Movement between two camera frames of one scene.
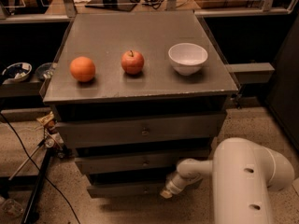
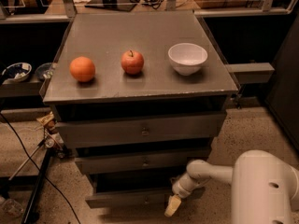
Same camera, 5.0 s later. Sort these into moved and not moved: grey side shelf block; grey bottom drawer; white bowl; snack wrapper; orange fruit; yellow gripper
Moved: grey bottom drawer; yellow gripper
Not moved: orange fruit; snack wrapper; grey side shelf block; white bowl
